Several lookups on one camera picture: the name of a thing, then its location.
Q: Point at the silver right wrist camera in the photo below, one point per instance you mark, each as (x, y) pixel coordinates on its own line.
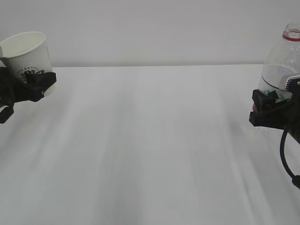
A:
(288, 81)

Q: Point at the clear Nongfu Spring water bottle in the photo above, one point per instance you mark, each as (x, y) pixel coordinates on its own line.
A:
(284, 59)

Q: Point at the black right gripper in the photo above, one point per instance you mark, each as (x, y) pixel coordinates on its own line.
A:
(270, 114)

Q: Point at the white paper coffee cup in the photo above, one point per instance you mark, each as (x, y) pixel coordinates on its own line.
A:
(26, 52)

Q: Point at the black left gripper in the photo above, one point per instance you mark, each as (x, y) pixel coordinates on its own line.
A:
(12, 91)

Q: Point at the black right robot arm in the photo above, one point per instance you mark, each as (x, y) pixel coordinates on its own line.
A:
(294, 134)

